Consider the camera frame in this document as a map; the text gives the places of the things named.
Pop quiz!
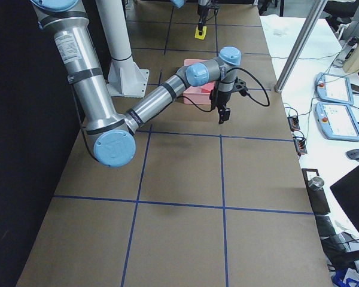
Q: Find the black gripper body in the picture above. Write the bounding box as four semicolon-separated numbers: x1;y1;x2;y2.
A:
209;77;247;110

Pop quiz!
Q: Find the yellow foam block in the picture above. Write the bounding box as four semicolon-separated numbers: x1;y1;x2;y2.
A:
194;26;207;40

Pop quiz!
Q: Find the pink foam block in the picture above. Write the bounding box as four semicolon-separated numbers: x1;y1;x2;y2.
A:
200;82;215;93

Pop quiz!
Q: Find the pink plastic bin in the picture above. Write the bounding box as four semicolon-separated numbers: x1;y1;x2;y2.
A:
182;58;219;105

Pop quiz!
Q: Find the orange connector box far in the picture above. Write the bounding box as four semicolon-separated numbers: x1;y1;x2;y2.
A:
287;115;300;132

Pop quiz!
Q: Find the orange connector box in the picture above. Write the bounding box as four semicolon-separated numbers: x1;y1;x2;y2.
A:
287;115;300;132
293;136;308;157

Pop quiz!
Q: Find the orange connector box near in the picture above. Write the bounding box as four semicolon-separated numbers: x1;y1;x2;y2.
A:
293;136;308;157

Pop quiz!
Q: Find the teach pendant near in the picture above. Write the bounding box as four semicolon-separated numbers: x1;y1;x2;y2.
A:
315;102;359;142

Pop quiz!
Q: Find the teach pendant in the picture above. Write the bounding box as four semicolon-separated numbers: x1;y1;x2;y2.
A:
315;102;359;142
315;72;354;105

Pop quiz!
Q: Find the teach pendant far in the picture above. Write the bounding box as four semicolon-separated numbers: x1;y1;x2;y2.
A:
315;72;354;105

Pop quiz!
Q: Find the metal cup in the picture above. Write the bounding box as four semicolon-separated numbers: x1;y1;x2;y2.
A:
308;176;324;191

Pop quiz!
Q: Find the black computer mouse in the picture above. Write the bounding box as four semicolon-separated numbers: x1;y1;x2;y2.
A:
345;149;359;162

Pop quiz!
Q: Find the black monitor corner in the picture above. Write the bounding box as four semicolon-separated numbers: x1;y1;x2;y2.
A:
330;166;359;232

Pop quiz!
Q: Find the white mount base plate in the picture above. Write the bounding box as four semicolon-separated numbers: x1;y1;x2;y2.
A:
107;58;150;98

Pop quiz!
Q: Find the aluminium frame post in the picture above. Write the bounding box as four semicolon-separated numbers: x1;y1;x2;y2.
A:
275;0;328;93

